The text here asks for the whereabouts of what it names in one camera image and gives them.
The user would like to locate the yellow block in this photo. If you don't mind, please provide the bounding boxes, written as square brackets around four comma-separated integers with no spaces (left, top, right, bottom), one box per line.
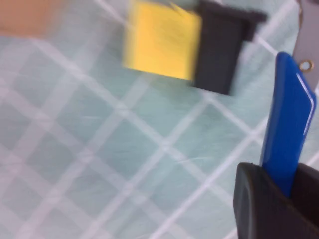
[121,0,203,81]

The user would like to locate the orange block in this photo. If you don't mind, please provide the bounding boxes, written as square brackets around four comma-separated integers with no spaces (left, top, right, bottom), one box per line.
[0,0,64,39]

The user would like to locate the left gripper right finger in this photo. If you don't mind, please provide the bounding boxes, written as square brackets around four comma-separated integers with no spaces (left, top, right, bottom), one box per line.
[290,163,319,224]

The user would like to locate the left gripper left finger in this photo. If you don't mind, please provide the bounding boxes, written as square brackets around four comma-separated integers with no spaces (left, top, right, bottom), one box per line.
[233,162,319,239]

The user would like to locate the blue-handled pliers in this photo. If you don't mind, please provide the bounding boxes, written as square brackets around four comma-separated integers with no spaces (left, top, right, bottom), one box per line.
[258,0,319,199]

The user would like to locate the green grid tablecloth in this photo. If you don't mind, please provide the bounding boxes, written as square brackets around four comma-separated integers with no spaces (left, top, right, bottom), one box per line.
[0,0,319,239]

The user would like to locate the black plastic bracket block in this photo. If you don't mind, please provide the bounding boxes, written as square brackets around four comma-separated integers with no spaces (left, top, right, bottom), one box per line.
[191,0,268,97]

